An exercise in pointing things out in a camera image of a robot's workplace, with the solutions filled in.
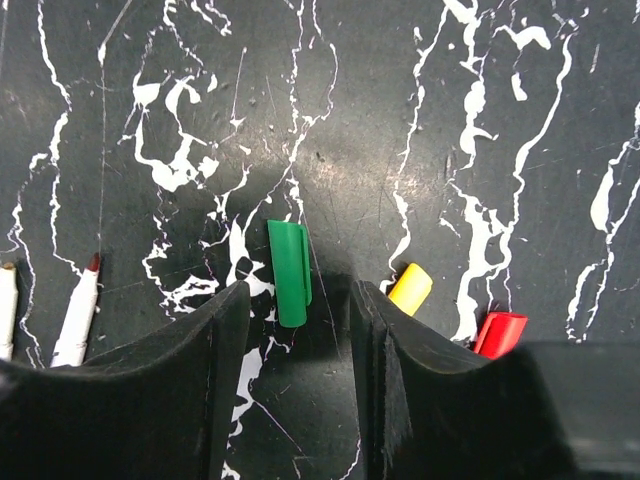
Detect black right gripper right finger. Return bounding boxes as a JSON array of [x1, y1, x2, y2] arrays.
[[349, 281, 639, 479]]

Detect red whiteboard pen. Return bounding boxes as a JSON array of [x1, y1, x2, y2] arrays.
[[50, 252, 101, 368]]

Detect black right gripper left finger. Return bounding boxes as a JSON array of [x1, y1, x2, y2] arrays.
[[1, 281, 250, 479]]

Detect green pen cap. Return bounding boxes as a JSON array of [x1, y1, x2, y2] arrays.
[[267, 220, 312, 328]]

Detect yellow pen cap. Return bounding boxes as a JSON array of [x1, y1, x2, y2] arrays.
[[388, 263, 434, 316]]

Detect yellow whiteboard pen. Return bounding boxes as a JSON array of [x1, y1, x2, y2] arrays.
[[0, 262, 19, 361]]

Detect red pen cap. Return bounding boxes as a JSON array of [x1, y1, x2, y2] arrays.
[[473, 312, 528, 360]]

